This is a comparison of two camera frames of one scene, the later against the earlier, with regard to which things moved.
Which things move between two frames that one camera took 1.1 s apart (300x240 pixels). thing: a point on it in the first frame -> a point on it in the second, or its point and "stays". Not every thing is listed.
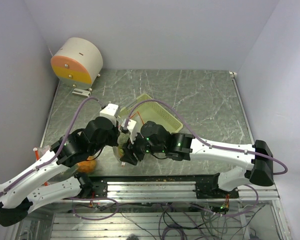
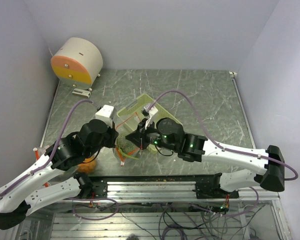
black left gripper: (113, 141) stays
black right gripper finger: (128, 156) -> (137, 137)
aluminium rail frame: (167, 189) stays
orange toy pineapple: (87, 166) stays
